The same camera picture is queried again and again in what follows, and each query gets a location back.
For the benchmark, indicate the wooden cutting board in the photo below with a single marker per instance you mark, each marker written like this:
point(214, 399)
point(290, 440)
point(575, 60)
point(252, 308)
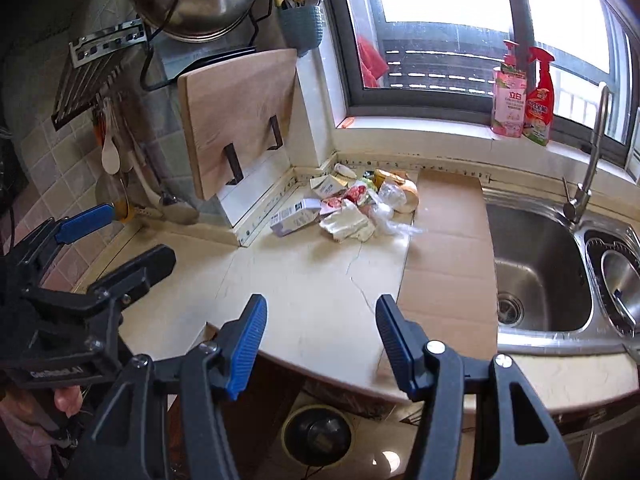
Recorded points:
point(235, 110)

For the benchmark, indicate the steel faucet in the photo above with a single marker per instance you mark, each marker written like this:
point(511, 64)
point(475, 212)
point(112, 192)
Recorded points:
point(595, 150)

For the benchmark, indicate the black slatted rack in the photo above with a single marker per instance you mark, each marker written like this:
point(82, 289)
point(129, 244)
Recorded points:
point(82, 87)

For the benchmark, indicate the white tissue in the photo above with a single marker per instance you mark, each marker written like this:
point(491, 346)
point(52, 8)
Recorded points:
point(350, 225)

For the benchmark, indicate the person's left hand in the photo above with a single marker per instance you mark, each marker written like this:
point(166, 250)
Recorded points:
point(68, 400)

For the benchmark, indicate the person's pink pants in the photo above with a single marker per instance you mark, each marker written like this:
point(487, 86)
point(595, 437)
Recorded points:
point(22, 430)

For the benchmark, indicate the red cloth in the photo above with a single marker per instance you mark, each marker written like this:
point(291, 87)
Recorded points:
point(372, 60)

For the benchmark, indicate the steel sink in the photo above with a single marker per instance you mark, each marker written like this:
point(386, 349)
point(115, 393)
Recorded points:
point(540, 260)

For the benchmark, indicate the cream trash bin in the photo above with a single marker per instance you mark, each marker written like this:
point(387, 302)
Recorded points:
point(315, 435)

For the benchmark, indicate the yellow kitchen utensil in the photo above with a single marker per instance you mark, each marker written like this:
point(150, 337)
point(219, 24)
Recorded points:
point(122, 208)

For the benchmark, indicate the steel bowl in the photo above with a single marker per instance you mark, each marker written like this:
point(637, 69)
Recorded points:
point(620, 280)

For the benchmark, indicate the steel skimmer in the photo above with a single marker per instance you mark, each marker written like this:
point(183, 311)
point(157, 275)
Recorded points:
point(106, 191)

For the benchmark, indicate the small white carton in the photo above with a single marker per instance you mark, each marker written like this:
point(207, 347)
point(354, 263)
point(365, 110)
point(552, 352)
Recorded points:
point(327, 186)

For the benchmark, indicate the cardboard sheet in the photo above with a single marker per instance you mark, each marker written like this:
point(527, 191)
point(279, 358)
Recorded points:
point(450, 260)

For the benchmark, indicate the steel pot lid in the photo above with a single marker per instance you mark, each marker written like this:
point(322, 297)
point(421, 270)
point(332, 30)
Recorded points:
point(200, 5)

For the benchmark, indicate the bread bun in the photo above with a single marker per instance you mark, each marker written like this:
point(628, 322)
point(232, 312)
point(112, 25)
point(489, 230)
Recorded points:
point(407, 195)

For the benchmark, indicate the blue-grey utensil holder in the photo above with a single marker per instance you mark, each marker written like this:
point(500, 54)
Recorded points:
point(300, 30)

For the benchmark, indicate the grey ladle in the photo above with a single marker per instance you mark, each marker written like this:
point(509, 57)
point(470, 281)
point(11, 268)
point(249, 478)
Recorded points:
point(182, 212)

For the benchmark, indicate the clear plastic bag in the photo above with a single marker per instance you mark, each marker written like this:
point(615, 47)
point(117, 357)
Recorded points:
point(390, 210)

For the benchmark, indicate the white rice spoon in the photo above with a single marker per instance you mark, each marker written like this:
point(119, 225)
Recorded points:
point(110, 155)

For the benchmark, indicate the dark window frame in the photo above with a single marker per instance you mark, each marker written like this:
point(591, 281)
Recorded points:
point(350, 60)

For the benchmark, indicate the white purple carton box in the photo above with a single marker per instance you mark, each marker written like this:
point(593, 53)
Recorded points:
point(295, 217)

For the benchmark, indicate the pink detergent bottle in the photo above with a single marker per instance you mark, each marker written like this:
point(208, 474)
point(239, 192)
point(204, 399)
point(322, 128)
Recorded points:
point(507, 105)

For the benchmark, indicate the steel wall bracket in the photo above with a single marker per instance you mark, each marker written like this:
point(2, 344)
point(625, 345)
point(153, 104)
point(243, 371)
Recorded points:
point(107, 42)

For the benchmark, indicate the small white wrapper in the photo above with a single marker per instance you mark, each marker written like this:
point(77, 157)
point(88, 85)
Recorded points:
point(345, 169)

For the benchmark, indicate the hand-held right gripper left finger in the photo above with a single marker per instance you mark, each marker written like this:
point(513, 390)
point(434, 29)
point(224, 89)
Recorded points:
point(247, 345)

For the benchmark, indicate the red spray bottle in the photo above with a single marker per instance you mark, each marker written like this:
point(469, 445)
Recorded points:
point(539, 110)

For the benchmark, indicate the red snack wrapper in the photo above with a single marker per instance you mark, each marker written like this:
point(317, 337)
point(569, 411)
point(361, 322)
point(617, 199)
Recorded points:
point(355, 194)

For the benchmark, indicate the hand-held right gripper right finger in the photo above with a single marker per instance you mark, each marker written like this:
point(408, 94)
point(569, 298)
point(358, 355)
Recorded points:
point(395, 345)

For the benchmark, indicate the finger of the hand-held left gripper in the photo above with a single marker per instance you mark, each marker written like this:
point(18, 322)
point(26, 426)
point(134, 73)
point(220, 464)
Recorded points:
point(87, 222)
point(145, 270)

